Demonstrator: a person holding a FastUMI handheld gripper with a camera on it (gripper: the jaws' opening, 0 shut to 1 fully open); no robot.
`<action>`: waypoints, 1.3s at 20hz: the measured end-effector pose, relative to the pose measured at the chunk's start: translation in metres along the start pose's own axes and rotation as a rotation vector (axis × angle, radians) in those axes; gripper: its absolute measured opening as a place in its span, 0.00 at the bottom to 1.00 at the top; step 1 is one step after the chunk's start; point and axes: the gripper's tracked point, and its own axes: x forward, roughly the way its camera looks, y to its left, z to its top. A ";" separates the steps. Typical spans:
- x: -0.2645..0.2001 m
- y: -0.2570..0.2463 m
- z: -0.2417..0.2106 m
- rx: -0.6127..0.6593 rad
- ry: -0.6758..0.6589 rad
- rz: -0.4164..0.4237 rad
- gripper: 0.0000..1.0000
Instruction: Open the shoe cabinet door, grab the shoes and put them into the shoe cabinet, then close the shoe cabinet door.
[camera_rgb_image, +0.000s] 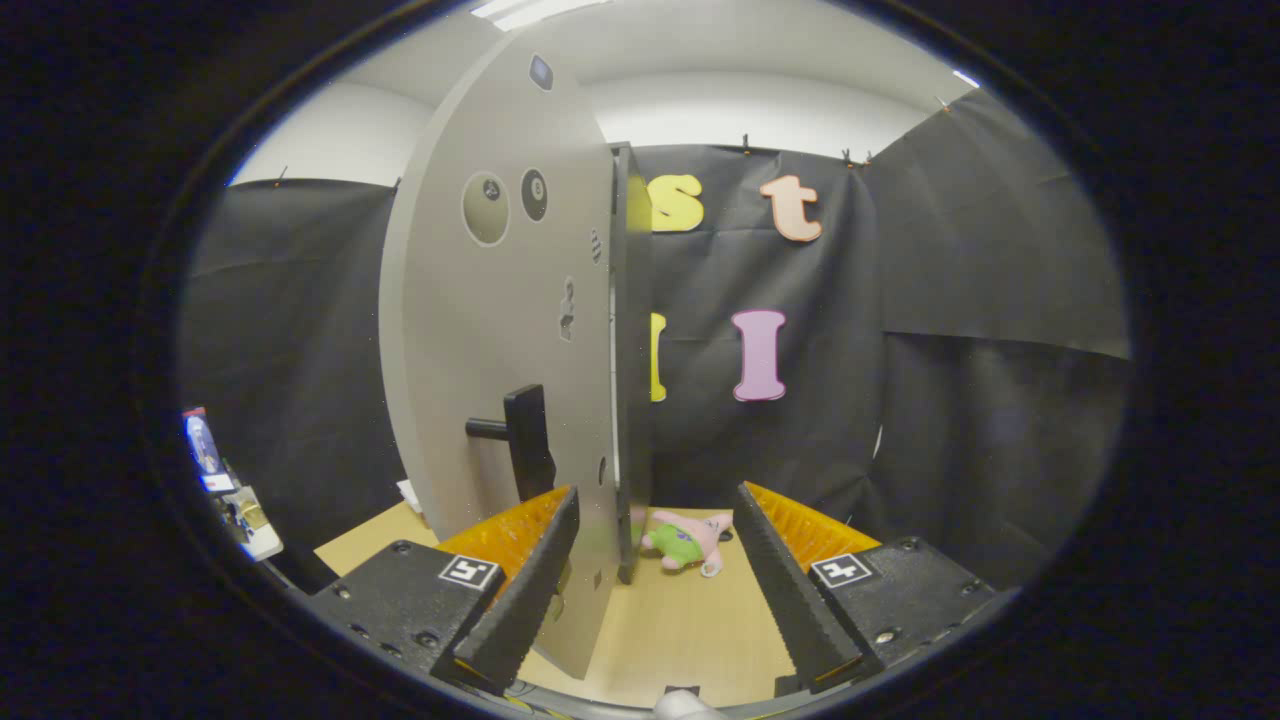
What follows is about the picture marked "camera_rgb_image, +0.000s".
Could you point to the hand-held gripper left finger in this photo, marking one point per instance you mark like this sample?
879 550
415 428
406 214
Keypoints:
520 600

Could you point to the plain white shoe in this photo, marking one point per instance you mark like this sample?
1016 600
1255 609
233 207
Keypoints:
690 708

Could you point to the small ceiling light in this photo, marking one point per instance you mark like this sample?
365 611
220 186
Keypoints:
966 78

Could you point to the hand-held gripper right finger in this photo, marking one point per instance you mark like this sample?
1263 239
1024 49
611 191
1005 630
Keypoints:
795 600

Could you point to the black backdrop cloth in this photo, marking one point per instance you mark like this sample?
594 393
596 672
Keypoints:
950 300

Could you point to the white side table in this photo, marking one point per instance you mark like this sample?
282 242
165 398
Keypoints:
255 535

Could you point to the light grey shoe cabinet door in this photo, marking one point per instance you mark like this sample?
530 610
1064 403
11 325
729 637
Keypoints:
470 330

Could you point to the dark grey shoe cabinet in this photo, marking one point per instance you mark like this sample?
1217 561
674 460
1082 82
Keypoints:
632 350

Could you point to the pink and green plush toy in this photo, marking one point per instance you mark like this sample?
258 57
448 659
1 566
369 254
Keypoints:
685 540

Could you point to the long ceiling light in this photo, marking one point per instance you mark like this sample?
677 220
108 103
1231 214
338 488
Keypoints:
535 8

